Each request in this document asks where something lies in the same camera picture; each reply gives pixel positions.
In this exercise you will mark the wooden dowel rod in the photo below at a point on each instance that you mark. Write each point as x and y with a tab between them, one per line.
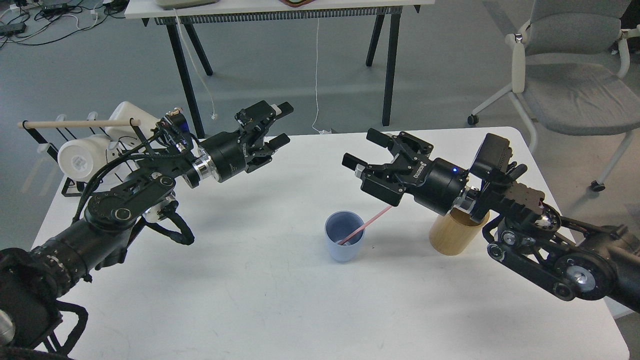
27	125

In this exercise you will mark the blue plastic cup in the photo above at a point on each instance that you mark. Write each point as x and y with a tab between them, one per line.
337	227

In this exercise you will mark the bamboo cylinder holder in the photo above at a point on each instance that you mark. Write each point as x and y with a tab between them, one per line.
453	232

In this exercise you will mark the grey office chair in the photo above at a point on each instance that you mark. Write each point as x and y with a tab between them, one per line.
574	99

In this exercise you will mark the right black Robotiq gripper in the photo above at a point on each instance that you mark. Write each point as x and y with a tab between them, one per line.
434	184

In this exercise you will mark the background white table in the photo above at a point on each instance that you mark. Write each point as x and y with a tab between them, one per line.
180	16

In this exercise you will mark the pink chopstick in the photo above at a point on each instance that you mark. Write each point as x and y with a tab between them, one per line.
364	226

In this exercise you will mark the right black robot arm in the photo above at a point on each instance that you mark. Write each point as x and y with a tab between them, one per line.
565	257

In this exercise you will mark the black wire cup rack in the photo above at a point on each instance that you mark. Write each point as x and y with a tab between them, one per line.
130	135

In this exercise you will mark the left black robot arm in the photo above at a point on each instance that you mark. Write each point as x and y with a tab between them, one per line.
129	187

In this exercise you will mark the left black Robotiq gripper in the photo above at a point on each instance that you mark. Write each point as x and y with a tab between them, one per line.
221	156

